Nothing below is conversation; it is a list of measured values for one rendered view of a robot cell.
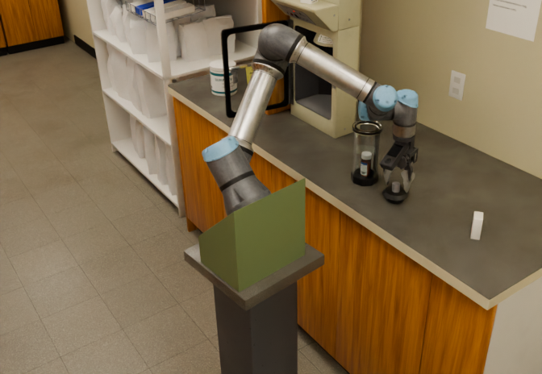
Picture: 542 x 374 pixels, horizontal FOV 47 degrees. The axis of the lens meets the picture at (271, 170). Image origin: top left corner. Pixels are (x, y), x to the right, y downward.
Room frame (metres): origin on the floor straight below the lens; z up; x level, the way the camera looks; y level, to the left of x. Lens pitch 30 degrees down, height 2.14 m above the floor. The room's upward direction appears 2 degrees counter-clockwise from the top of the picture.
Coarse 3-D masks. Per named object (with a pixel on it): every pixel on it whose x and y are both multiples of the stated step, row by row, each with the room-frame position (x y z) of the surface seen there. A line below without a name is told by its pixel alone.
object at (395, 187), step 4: (392, 184) 1.87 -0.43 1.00; (396, 184) 1.86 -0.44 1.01; (388, 188) 1.89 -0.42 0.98; (392, 188) 1.87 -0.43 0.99; (396, 188) 1.86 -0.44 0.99; (400, 188) 1.88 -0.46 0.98; (384, 192) 1.87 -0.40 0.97; (388, 192) 1.86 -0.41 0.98; (392, 192) 1.86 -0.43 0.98; (396, 192) 1.86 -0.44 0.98; (400, 192) 1.86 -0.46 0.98; (404, 192) 1.86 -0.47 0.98; (384, 196) 1.85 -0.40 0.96; (388, 196) 1.84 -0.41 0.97; (392, 196) 1.84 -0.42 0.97; (396, 196) 1.83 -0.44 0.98; (400, 196) 1.83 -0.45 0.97; (404, 196) 1.84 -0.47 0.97; (388, 200) 1.85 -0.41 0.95; (392, 200) 1.83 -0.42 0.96; (396, 200) 1.83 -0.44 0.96; (400, 200) 1.83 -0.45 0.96
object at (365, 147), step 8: (360, 120) 2.06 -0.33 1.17; (360, 128) 2.05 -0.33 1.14; (368, 128) 2.05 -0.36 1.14; (376, 128) 2.03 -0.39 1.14; (360, 136) 1.98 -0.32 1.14; (368, 136) 1.96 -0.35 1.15; (376, 136) 1.97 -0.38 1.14; (360, 144) 1.98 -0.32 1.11; (368, 144) 1.96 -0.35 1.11; (376, 144) 1.98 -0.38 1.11; (360, 152) 1.97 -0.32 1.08; (368, 152) 1.96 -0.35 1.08; (376, 152) 1.98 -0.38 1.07; (360, 160) 1.97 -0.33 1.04; (368, 160) 1.96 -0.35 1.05; (376, 160) 1.98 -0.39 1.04; (352, 168) 2.01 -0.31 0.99; (360, 168) 1.97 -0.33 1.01; (368, 168) 1.96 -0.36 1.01; (376, 168) 1.98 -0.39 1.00; (360, 176) 1.97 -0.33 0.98; (368, 176) 1.97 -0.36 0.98
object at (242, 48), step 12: (252, 24) 2.55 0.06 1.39; (228, 36) 2.49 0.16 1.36; (240, 36) 2.52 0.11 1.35; (252, 36) 2.54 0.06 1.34; (228, 48) 2.49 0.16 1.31; (240, 48) 2.52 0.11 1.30; (252, 48) 2.54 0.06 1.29; (228, 60) 2.49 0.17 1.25; (240, 60) 2.51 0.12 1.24; (240, 72) 2.51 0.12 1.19; (252, 72) 2.54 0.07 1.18; (240, 84) 2.51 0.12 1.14; (276, 84) 2.58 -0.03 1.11; (240, 96) 2.51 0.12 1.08; (276, 96) 2.58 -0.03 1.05
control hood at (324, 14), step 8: (272, 0) 2.56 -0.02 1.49; (280, 0) 2.48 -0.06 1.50; (288, 0) 2.45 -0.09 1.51; (296, 0) 2.45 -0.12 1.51; (320, 0) 2.44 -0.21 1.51; (280, 8) 2.58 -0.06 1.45; (296, 8) 2.41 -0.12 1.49; (304, 8) 2.35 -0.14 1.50; (312, 8) 2.33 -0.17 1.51; (320, 8) 2.32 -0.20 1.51; (328, 8) 2.33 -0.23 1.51; (336, 8) 2.35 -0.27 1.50; (312, 16) 2.36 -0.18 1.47; (320, 16) 2.31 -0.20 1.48; (328, 16) 2.33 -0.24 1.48; (336, 16) 2.35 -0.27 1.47; (320, 24) 2.37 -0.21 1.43; (328, 24) 2.33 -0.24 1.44; (336, 24) 2.35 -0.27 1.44
